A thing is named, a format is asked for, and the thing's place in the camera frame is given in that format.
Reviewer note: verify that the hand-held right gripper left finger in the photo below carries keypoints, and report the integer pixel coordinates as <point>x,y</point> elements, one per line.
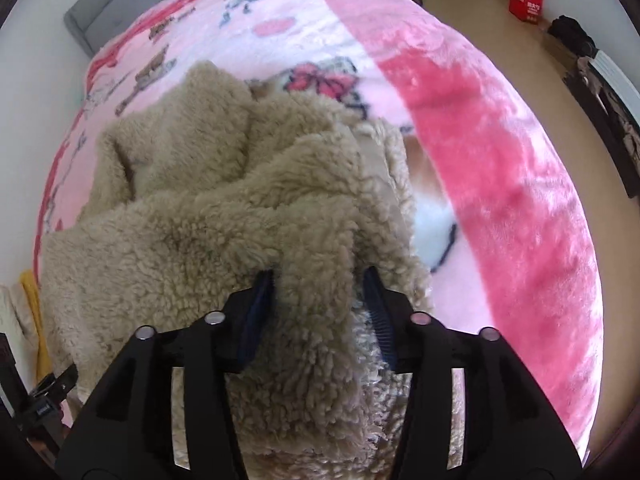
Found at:
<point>259,310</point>

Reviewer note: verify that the dark wooden furniture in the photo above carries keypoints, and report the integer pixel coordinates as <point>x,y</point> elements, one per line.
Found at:
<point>612,130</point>

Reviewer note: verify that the beige fleece jacket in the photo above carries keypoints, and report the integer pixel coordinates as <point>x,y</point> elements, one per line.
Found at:
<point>225,200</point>

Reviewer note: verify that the white cloth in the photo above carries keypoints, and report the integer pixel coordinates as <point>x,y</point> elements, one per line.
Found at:
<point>17,315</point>

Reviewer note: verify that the black bag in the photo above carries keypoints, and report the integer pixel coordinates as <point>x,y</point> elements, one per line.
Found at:
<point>572,32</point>

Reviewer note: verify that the red shopping bag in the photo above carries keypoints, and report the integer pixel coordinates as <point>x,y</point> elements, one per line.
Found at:
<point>525,2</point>

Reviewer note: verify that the yellow cloth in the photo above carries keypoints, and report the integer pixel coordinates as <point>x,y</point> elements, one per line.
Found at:
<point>37,320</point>

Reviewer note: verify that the pink printed blanket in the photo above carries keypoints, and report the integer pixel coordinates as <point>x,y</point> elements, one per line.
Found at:
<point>475,160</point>

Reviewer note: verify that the white slatted panel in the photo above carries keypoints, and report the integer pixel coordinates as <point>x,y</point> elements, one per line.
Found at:
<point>612,72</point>

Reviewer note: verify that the grey padded headboard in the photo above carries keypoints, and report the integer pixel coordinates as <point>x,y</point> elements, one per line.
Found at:
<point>115,5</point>

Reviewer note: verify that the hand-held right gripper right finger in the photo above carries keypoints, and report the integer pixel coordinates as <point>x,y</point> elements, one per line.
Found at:
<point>379,310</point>

